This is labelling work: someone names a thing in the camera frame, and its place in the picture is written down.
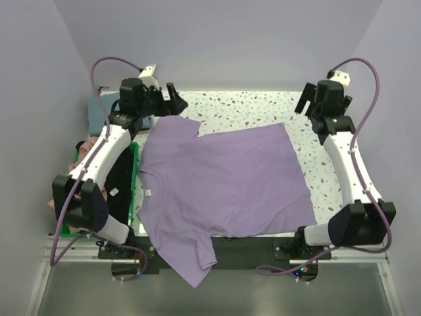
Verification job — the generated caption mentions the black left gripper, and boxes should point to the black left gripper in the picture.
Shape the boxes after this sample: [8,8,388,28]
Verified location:
[137,84,187,119]

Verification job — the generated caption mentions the purple t-shirt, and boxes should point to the purple t-shirt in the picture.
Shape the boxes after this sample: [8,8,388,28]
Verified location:
[137,116,316,287]

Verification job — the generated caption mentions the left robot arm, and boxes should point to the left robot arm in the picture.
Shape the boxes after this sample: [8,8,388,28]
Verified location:
[52,78,188,258]

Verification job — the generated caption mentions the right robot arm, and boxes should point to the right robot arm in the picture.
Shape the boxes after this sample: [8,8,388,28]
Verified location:
[293,80,396,259]

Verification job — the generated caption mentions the folded blue t-shirt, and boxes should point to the folded blue t-shirt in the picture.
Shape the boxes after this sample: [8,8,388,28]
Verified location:
[87,92,120,137]

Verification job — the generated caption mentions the black t-shirt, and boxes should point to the black t-shirt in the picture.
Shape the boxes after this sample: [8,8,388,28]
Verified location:
[68,137,138,228]

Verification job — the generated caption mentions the pink crumpled t-shirt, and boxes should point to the pink crumpled t-shirt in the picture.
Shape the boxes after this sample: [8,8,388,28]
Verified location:
[47,137,109,211]

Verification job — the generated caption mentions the green plastic bin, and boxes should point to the green plastic bin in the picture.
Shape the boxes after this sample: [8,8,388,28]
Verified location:
[59,142,138,244]

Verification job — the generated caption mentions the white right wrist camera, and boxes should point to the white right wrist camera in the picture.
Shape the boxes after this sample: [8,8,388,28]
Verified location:
[326,70,351,90]

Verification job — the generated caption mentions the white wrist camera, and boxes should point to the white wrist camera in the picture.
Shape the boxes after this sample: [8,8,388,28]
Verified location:
[138,65,159,89]
[326,70,351,90]

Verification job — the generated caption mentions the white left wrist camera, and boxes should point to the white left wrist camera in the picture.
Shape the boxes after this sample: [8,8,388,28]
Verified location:
[138,65,159,89]

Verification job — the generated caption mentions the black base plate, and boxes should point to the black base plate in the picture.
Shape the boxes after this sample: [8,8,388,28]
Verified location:
[96,236,328,275]

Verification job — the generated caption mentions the aluminium frame rail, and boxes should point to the aluminium frame rail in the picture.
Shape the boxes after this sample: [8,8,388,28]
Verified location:
[42,236,388,266]

